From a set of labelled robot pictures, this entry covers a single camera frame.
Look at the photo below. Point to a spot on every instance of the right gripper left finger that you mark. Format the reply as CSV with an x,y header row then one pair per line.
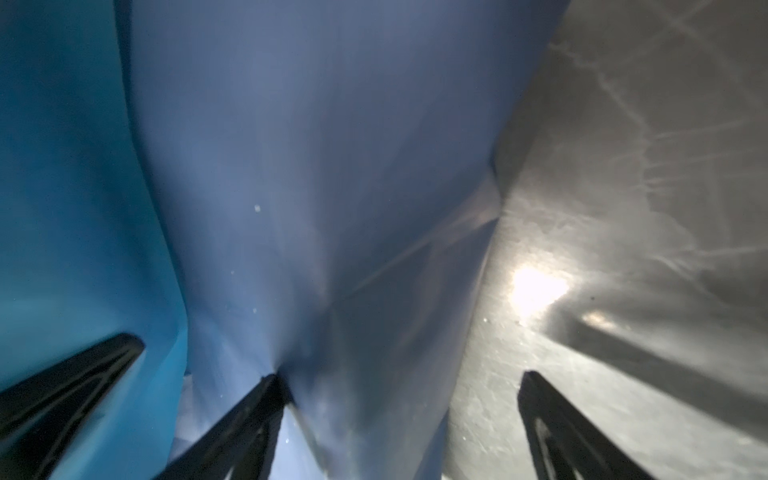
x,y
242,444

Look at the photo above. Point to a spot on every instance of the light blue wrapping paper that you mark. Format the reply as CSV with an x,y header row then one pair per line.
x,y
298,188

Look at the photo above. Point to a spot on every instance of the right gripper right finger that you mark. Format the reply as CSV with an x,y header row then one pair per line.
x,y
563,443

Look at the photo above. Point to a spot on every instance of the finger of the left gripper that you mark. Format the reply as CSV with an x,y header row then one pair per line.
x,y
42,414

